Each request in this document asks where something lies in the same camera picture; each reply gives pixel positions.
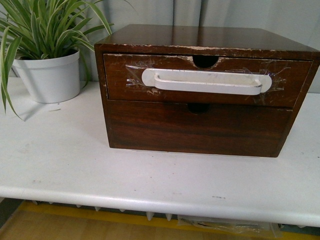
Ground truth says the brown wooden drawer cabinet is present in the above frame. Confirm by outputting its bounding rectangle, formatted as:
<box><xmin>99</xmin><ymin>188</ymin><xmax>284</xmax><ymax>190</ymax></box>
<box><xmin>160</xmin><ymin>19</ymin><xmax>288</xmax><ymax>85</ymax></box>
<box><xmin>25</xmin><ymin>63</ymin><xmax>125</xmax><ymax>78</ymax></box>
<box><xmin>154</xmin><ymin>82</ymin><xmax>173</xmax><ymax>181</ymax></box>
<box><xmin>94</xmin><ymin>24</ymin><xmax>320</xmax><ymax>153</ymax></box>

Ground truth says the white drawer handle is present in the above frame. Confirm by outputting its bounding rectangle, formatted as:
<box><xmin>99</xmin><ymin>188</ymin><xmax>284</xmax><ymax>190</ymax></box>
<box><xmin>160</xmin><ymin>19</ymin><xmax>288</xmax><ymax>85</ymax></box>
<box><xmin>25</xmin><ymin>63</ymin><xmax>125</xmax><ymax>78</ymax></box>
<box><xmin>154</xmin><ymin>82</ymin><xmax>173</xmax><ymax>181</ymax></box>
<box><xmin>141</xmin><ymin>68</ymin><xmax>272</xmax><ymax>96</ymax></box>

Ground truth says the green spider plant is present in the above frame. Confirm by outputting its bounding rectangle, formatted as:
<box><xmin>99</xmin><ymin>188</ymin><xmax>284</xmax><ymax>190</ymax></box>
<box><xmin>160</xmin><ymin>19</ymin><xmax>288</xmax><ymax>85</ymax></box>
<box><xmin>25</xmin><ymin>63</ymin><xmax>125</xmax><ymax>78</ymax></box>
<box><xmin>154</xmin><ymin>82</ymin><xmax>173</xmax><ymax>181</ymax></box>
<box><xmin>0</xmin><ymin>0</ymin><xmax>134</xmax><ymax>122</ymax></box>

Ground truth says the white plant pot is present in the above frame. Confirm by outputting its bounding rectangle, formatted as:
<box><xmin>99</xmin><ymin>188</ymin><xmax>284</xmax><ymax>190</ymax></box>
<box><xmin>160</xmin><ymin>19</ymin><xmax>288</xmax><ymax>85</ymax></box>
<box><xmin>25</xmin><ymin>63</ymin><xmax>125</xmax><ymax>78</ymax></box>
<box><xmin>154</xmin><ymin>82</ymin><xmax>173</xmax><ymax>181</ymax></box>
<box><xmin>13</xmin><ymin>50</ymin><xmax>80</xmax><ymax>104</ymax></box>

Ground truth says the clear plastic sheet under table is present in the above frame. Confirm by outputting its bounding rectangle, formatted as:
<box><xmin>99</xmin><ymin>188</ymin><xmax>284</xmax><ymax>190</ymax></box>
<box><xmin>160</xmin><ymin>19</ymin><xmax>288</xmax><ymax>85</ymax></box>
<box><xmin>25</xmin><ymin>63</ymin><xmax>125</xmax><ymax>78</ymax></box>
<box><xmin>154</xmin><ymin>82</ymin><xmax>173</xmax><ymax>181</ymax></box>
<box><xmin>177</xmin><ymin>215</ymin><xmax>283</xmax><ymax>238</ymax></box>

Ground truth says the brown wooden drawer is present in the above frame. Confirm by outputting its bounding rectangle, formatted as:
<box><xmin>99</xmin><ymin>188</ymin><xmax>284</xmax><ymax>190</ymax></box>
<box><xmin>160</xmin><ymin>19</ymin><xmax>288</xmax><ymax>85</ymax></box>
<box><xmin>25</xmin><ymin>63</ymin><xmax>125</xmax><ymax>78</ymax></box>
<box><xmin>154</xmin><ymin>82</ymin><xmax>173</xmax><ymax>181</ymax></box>
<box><xmin>104</xmin><ymin>100</ymin><xmax>293</xmax><ymax>157</ymax></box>
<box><xmin>103</xmin><ymin>53</ymin><xmax>316</xmax><ymax>108</ymax></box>

